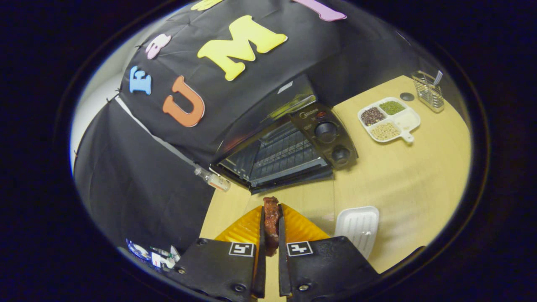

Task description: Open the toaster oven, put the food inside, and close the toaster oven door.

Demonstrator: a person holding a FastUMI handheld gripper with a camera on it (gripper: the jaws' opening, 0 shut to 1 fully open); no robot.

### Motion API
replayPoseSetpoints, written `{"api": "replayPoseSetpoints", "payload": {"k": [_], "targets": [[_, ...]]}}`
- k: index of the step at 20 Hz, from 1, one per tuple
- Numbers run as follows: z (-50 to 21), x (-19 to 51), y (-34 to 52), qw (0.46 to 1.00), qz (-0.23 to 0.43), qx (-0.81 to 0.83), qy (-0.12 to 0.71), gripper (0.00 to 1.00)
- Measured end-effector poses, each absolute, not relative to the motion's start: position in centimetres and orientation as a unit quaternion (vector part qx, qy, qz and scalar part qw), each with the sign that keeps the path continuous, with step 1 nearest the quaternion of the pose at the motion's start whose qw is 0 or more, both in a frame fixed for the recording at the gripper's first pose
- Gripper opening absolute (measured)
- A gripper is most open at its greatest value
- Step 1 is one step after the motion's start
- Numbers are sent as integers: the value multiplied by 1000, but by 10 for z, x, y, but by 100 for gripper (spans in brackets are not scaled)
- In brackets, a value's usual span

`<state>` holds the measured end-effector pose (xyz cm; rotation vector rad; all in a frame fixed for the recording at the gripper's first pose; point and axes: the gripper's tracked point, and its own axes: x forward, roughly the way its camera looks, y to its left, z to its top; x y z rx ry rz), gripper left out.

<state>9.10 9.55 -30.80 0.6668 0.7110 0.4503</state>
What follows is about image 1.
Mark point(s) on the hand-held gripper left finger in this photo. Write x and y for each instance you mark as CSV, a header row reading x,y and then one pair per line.
x,y
218,268

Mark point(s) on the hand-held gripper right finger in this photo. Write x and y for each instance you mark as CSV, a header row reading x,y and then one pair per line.
x,y
327,268

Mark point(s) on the brown meat slice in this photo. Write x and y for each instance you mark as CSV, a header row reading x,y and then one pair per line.
x,y
272,222

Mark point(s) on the black toaster oven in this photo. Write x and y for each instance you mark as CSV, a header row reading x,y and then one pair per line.
x,y
310,121

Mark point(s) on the white ribbed tray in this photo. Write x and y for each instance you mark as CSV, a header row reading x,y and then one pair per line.
x,y
358,226

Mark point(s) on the small white and blue items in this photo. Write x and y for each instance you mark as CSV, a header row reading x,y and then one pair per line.
x,y
157,258

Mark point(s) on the small glass bottle orange label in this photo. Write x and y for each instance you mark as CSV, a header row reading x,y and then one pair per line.
x,y
216,181

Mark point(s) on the black backdrop cloth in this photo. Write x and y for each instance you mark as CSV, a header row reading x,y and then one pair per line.
x,y
138,184

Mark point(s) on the white divided dish of grains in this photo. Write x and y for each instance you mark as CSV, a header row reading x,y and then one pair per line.
x,y
402,121

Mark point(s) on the small dark round disc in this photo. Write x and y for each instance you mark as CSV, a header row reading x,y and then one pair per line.
x,y
407,97

